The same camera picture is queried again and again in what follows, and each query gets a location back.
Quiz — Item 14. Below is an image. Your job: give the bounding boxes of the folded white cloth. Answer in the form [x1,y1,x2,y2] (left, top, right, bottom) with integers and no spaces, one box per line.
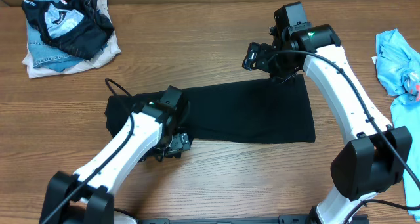
[22,0,121,78]

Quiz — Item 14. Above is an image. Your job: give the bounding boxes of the black t-shirt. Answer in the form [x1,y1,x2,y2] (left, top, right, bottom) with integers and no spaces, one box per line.
[104,75,316,144]

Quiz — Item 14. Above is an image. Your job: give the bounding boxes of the folded blue denim jeans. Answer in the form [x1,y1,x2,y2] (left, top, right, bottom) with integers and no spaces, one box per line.
[22,0,85,73]

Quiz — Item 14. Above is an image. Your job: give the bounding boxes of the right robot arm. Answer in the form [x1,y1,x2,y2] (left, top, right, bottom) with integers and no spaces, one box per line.
[242,2,412,224]

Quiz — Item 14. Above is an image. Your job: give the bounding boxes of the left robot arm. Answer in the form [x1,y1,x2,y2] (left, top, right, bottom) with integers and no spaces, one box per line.
[39,86,190,223]

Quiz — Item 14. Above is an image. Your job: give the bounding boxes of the black and grey jersey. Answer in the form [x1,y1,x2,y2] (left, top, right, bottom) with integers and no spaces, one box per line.
[21,0,114,60]

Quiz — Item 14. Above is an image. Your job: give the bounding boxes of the light blue garment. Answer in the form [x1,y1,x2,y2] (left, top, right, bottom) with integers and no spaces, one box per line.
[371,28,420,222]

